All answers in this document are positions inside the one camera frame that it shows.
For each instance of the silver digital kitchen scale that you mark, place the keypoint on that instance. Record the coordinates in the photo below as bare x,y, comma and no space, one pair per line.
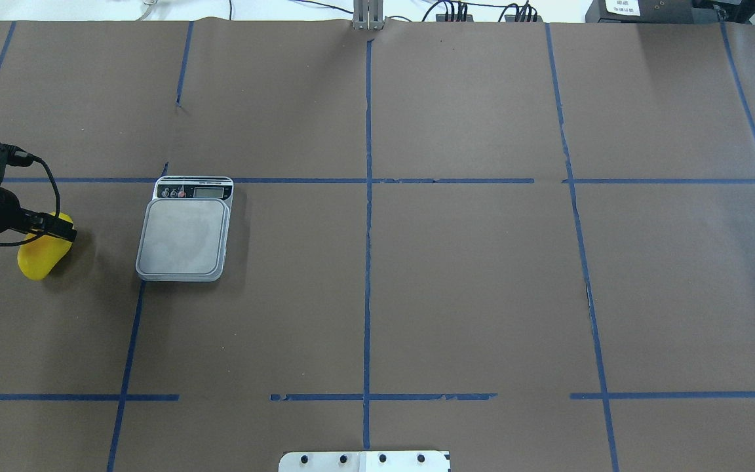
185,229

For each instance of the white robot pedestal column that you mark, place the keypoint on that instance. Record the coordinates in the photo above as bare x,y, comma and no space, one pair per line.
386,460

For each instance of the aluminium frame post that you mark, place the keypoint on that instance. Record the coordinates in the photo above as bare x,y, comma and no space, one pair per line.
368,15

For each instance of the yellow mango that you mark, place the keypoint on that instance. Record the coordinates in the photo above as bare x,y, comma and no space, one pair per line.
37,259

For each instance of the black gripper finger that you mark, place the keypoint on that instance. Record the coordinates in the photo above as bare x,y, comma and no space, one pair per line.
44,224

